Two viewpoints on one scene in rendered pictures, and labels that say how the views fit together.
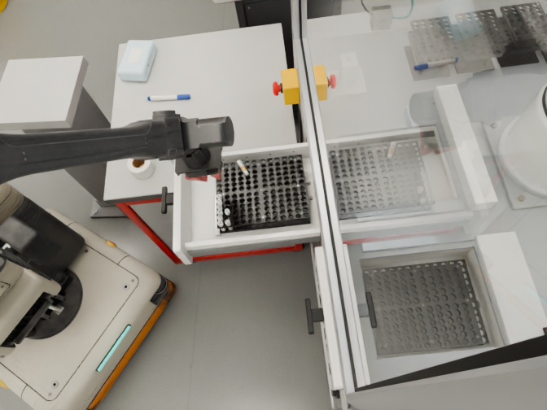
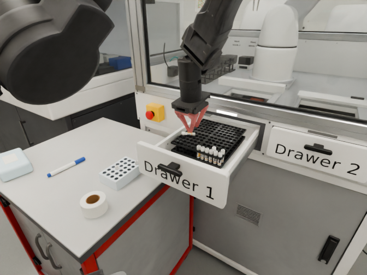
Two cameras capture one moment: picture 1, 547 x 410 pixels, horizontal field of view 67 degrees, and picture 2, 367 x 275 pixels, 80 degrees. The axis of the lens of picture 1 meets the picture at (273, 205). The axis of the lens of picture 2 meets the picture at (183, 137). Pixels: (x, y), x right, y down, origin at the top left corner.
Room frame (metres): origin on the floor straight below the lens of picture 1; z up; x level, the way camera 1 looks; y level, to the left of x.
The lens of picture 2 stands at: (0.26, 0.65, 1.25)
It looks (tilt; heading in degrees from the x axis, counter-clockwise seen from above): 29 degrees down; 297
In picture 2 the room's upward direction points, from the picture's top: straight up
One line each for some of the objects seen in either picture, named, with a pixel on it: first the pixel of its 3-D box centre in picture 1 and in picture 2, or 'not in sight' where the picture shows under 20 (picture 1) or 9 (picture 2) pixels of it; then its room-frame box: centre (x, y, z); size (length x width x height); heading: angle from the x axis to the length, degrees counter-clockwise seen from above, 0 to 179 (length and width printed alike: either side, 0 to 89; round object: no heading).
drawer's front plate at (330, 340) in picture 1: (327, 316); (315, 153); (0.16, -0.07, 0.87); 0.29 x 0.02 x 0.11; 175
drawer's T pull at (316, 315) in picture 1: (315, 315); (318, 148); (0.16, -0.04, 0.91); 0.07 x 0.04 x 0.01; 175
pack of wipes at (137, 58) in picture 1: (137, 59); (12, 163); (1.12, 0.35, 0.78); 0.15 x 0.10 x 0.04; 163
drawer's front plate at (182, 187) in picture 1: (183, 203); (178, 172); (0.50, 0.22, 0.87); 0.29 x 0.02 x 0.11; 175
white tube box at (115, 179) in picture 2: not in sight; (122, 172); (0.73, 0.21, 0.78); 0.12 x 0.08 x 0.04; 85
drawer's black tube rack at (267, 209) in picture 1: (262, 195); (209, 143); (0.48, 0.02, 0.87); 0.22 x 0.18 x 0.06; 85
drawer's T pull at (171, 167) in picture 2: (168, 199); (172, 167); (0.50, 0.25, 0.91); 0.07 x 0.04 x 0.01; 175
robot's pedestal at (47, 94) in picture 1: (89, 149); not in sight; (1.11, 0.72, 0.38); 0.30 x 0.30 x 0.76; 79
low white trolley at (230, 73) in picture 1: (223, 163); (111, 223); (0.90, 0.17, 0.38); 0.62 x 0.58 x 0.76; 175
